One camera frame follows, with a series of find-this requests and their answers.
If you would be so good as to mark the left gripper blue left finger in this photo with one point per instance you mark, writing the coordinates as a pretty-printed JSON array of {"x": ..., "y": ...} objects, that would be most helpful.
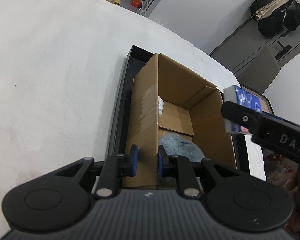
[{"x": 132, "y": 160}]

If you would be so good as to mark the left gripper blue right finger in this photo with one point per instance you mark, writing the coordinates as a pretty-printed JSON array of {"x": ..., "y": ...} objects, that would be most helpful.
[{"x": 162, "y": 161}]

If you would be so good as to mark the grey fluffy plush toy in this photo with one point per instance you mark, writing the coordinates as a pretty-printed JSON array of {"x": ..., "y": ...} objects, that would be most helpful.
[{"x": 174, "y": 144}]

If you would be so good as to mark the white paper ball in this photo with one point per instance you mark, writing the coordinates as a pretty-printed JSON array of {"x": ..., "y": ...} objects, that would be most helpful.
[{"x": 160, "y": 106}]

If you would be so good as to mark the brown cardboard box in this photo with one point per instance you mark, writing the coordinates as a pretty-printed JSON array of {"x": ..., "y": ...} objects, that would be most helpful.
[{"x": 192, "y": 109}]

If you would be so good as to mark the blue tissue packet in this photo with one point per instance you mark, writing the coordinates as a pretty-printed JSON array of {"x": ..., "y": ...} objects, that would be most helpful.
[{"x": 236, "y": 101}]

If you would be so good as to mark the framed cork board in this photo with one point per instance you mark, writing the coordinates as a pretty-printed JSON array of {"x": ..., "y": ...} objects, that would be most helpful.
[{"x": 265, "y": 103}]

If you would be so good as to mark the grey leaning panel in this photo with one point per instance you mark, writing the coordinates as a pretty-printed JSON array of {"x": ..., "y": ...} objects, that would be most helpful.
[{"x": 260, "y": 72}]

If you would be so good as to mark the black shallow tray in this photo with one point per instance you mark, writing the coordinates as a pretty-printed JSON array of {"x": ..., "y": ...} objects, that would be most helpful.
[{"x": 132, "y": 64}]

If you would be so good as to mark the white table cloth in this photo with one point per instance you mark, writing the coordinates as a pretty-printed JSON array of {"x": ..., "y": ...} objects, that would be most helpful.
[{"x": 60, "y": 68}]

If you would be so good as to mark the hanging dark coats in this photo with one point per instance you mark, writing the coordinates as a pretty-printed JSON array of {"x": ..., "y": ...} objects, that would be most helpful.
[{"x": 273, "y": 16}]

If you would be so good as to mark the right yellow slipper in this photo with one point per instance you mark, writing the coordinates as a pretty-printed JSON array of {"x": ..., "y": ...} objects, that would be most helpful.
[{"x": 117, "y": 2}]

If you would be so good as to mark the grey door with handle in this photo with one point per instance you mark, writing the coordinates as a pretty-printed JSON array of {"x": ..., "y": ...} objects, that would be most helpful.
[{"x": 246, "y": 42}]

